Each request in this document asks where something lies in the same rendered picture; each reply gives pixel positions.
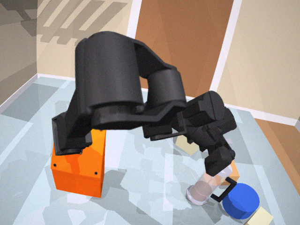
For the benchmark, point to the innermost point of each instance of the blue cylinder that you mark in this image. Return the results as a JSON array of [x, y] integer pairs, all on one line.
[[241, 202]]

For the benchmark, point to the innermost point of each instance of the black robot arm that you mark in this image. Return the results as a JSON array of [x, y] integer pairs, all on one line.
[[108, 96]]

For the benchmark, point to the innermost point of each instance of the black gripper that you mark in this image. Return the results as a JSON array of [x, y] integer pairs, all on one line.
[[219, 156]]

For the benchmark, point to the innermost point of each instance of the french press coffee maker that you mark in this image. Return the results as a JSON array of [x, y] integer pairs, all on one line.
[[205, 186]]

